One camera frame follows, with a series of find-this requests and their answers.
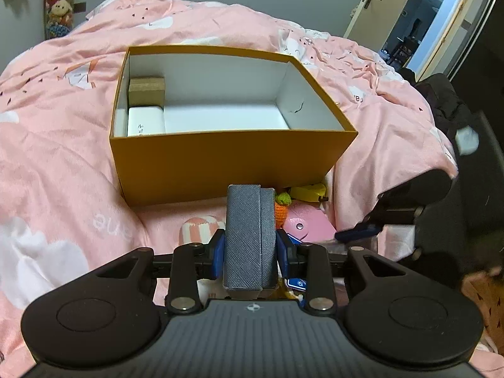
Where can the pink round plush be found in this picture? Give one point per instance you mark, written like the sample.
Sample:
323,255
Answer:
308,223

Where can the black clothing pile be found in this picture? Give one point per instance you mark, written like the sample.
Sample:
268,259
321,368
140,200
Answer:
466,226

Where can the small gold cardboard box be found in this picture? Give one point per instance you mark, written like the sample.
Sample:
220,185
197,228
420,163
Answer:
146,91

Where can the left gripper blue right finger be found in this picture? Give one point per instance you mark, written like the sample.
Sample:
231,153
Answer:
286,254

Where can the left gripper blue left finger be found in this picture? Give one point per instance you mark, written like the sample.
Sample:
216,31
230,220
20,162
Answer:
216,253

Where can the white rectangular box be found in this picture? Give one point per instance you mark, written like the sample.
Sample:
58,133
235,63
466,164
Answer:
145,121

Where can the grey textured box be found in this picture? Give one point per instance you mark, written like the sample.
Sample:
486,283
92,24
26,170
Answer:
250,266

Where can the white pink striped plush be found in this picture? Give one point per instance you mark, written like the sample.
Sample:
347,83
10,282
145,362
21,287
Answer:
200,229

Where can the hanging plush toy organizer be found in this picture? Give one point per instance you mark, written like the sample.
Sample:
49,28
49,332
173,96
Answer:
58,18

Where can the blue ocean park tag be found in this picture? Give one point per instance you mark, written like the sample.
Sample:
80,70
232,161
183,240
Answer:
295,289

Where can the orange crochet carrot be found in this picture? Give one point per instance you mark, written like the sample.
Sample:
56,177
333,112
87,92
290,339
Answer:
282,201

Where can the yellow plush toy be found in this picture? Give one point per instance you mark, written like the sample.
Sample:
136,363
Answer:
314,193

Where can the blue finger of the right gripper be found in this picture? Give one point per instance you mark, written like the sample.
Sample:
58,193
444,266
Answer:
360,231

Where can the white bedroom door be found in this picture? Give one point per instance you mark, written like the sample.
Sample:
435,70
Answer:
373,22

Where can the pink printed duvet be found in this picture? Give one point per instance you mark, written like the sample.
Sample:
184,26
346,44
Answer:
61,209

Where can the large orange storage box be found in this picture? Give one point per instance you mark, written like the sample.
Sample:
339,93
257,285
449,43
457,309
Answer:
232,116

